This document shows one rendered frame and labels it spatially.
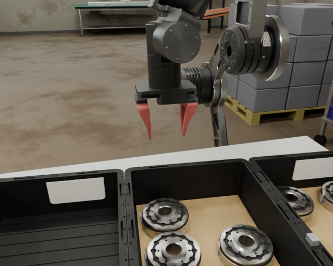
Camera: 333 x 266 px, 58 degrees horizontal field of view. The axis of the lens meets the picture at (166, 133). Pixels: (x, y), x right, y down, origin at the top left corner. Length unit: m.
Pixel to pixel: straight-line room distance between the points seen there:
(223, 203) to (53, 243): 0.39
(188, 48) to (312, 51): 2.96
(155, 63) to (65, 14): 10.10
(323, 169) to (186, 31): 0.58
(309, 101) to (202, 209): 2.91
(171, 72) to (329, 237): 0.49
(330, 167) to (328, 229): 0.19
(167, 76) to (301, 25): 2.78
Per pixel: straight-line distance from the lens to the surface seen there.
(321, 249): 0.57
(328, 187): 0.86
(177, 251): 0.63
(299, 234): 0.58
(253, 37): 0.94
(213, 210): 0.75
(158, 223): 0.66
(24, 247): 0.72
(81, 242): 0.69
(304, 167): 0.84
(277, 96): 3.30
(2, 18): 10.85
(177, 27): 0.43
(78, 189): 0.73
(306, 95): 3.50
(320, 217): 0.80
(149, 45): 0.51
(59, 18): 10.61
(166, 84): 0.51
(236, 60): 0.92
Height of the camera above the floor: 1.31
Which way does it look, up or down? 26 degrees down
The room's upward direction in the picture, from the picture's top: straight up
